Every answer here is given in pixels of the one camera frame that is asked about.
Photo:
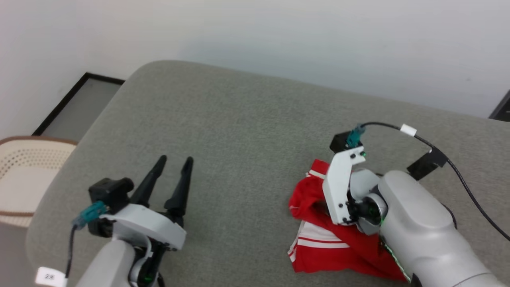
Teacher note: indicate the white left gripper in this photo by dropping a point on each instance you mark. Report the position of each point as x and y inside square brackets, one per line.
[147, 225]

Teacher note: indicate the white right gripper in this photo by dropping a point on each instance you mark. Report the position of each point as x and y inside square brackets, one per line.
[338, 187]

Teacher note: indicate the red garment with white stripes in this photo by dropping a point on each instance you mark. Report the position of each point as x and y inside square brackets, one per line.
[338, 255]

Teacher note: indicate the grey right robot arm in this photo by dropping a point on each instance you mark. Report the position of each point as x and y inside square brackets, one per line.
[418, 231]

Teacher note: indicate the black baseboard strip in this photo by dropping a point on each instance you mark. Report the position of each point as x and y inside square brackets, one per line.
[104, 78]

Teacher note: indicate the cream perforated laundry basket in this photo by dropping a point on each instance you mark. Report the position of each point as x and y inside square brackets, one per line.
[24, 179]

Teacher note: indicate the white paper label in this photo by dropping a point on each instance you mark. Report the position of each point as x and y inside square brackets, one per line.
[50, 277]

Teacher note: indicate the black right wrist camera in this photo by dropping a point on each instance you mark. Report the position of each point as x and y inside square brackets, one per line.
[340, 141]

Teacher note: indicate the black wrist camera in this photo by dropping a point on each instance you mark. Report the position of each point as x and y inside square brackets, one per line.
[340, 141]
[107, 191]

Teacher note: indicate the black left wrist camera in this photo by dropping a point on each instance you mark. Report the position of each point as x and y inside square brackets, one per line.
[107, 191]

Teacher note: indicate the black wall strip bracket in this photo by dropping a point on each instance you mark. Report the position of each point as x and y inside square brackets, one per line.
[503, 109]

